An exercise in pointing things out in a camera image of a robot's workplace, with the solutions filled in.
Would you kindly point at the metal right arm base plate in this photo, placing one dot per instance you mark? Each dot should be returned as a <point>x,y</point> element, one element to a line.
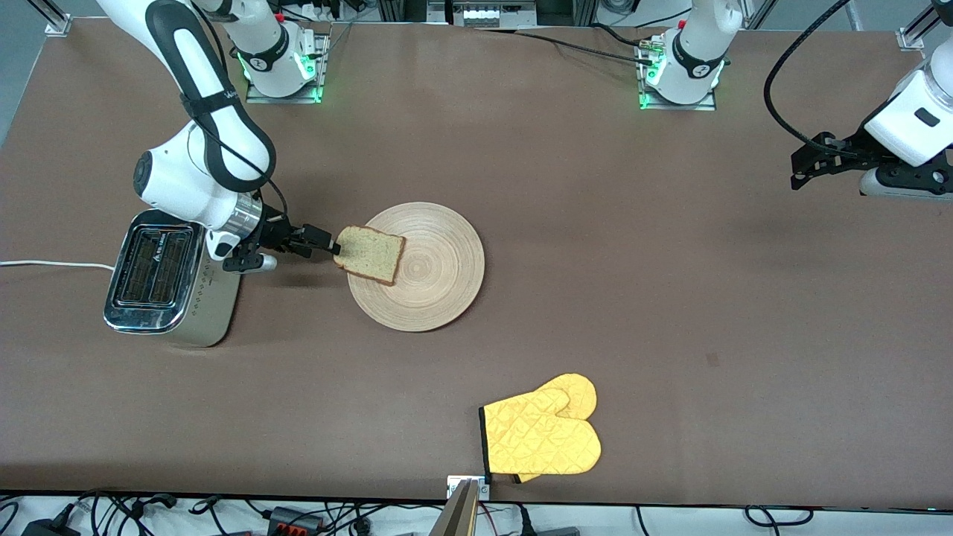
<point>322,67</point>

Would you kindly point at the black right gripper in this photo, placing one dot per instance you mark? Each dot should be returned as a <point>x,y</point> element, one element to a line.
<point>276,234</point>

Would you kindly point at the round wooden plate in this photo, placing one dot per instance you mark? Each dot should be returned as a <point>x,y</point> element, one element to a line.
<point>435,275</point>

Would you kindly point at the black adapter with orange plugs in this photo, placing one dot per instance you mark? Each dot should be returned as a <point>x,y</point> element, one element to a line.
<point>294,519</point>

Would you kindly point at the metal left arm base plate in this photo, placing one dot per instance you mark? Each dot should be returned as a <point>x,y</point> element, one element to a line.
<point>707,103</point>

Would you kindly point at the silver and beige toaster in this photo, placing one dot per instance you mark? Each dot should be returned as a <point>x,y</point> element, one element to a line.
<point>201,298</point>

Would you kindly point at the front camera mount bracket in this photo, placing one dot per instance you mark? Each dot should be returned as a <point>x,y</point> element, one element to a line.
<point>461,506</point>

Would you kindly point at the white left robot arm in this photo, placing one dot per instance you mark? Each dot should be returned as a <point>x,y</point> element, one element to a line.
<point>912,119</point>

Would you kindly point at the aluminium frame profile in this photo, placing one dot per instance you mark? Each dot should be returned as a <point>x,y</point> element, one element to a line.
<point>919,30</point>
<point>52,18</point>

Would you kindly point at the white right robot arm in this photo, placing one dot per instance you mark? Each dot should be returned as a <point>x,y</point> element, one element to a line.
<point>186,179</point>

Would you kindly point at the black power adapter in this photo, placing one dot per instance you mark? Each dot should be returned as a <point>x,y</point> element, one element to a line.
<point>48,527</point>

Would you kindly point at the slice of bread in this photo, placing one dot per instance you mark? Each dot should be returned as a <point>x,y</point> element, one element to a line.
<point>372,257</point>

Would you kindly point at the yellow quilted oven mitt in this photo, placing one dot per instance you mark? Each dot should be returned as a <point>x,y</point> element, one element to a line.
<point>577,388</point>
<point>540,439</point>

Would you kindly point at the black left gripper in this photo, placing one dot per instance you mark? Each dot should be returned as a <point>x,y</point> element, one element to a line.
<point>847,153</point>

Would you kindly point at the white power strip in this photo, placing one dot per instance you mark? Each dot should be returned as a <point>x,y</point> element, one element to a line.
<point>491,13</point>

